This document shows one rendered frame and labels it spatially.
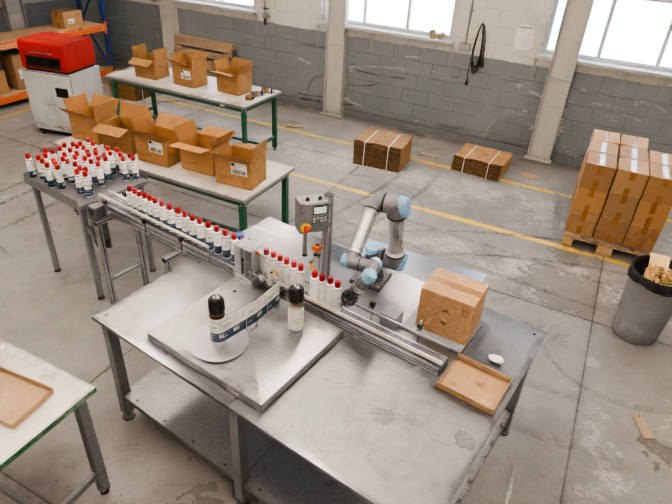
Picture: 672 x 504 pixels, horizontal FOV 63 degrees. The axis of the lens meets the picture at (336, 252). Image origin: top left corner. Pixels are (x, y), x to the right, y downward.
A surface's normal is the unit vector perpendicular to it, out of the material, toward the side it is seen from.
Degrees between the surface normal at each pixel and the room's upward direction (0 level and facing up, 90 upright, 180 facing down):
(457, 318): 90
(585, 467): 0
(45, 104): 90
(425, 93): 90
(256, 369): 0
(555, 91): 90
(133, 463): 0
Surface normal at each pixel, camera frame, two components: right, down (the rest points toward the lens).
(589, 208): -0.44, 0.49
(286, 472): 0.06, -0.84
